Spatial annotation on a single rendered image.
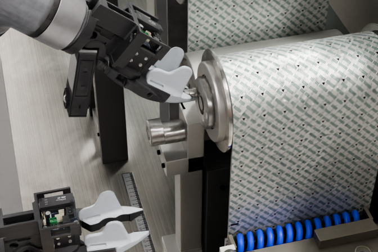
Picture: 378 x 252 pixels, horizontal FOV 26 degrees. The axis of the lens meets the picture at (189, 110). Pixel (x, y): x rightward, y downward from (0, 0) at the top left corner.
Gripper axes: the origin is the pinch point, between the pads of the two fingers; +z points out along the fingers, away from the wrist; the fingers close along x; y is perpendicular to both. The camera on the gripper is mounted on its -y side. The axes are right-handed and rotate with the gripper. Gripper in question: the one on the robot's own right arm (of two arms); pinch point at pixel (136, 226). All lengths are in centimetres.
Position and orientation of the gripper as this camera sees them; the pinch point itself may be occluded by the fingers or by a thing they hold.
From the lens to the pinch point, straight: 120.6
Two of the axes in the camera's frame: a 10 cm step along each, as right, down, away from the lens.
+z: 9.7, -1.7, 1.9
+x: -2.6, -6.3, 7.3
